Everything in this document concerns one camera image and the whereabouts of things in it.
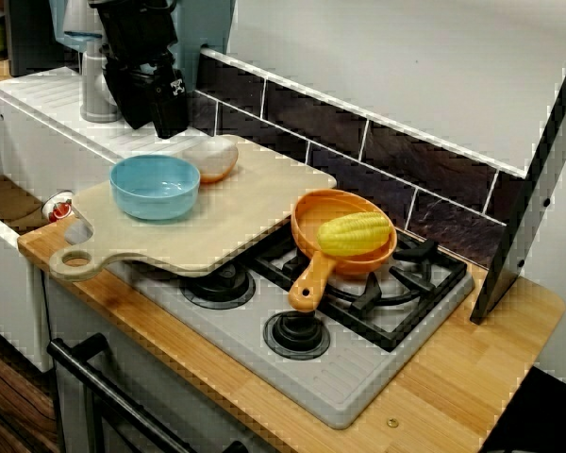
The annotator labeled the grey toy stove top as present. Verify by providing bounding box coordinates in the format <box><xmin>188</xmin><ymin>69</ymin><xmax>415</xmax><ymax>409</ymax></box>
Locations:
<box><xmin>108</xmin><ymin>226</ymin><xmax>475</xmax><ymax>430</ymax></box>

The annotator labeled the black equipment box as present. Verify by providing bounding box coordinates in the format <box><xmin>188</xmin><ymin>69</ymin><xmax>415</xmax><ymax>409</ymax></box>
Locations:
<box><xmin>4</xmin><ymin>0</ymin><xmax>84</xmax><ymax>77</ymax></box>

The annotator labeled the yellow toy corn cob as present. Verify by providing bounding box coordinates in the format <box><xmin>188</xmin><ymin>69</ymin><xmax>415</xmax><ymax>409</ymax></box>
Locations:
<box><xmin>316</xmin><ymin>210</ymin><xmax>391</xmax><ymax>259</ymax></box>

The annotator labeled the orange toy frying pan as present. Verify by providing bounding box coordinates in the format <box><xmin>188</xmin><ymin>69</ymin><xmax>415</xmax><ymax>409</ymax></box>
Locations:
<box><xmin>287</xmin><ymin>188</ymin><xmax>398</xmax><ymax>312</ymax></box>

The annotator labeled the toy oven door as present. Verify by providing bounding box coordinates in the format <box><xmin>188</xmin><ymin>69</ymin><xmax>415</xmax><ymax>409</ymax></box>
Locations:
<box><xmin>44</xmin><ymin>277</ymin><xmax>275</xmax><ymax>453</ymax></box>

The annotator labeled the black stove knob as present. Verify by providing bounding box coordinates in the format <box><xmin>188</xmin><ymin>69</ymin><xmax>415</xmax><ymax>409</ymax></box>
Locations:
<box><xmin>262</xmin><ymin>310</ymin><xmax>331</xmax><ymax>362</ymax></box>
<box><xmin>178</xmin><ymin>261</ymin><xmax>257</xmax><ymax>310</ymax></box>

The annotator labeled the black upright side panel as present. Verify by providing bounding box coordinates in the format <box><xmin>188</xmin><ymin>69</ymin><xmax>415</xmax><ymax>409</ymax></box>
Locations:
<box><xmin>469</xmin><ymin>27</ymin><xmax>566</xmax><ymax>326</ymax></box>

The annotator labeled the teal blue appliance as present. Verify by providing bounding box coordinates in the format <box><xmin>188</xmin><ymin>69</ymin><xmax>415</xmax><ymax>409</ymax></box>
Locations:
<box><xmin>49</xmin><ymin>0</ymin><xmax>237</xmax><ymax>95</ymax></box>

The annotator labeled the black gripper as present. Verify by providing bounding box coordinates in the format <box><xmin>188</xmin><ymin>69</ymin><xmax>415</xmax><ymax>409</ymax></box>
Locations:
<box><xmin>96</xmin><ymin>8</ymin><xmax>190</xmax><ymax>140</ymax></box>

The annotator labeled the grey toy faucet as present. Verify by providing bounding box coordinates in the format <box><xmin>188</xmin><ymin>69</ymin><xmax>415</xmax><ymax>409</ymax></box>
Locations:
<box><xmin>63</xmin><ymin>0</ymin><xmax>124</xmax><ymax>123</ymax></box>

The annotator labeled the black burner grate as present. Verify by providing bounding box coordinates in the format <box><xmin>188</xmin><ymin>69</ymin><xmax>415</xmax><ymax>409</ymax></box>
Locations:
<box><xmin>247</xmin><ymin>226</ymin><xmax>468</xmax><ymax>353</ymax></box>

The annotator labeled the black oven door handle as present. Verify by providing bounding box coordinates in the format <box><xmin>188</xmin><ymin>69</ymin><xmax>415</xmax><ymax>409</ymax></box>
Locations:
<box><xmin>46</xmin><ymin>332</ymin><xmax>246</xmax><ymax>453</ymax></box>

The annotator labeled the light wooden cutting board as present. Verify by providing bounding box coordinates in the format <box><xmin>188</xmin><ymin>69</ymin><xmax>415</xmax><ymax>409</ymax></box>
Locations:
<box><xmin>49</xmin><ymin>134</ymin><xmax>339</xmax><ymax>284</ymax></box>

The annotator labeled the red tomato can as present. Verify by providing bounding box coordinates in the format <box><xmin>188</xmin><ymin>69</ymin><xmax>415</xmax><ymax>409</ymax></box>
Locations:
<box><xmin>42</xmin><ymin>190</ymin><xmax>75</xmax><ymax>224</ymax></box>

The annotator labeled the white toy sink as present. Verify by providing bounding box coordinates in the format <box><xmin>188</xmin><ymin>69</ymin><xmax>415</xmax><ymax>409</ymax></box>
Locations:
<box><xmin>0</xmin><ymin>65</ymin><xmax>213</xmax><ymax>374</ymax></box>

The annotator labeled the light blue plastic bowl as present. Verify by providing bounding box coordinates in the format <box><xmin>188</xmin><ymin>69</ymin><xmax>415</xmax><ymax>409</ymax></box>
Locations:
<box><xmin>109</xmin><ymin>154</ymin><xmax>202</xmax><ymax>222</ymax></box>

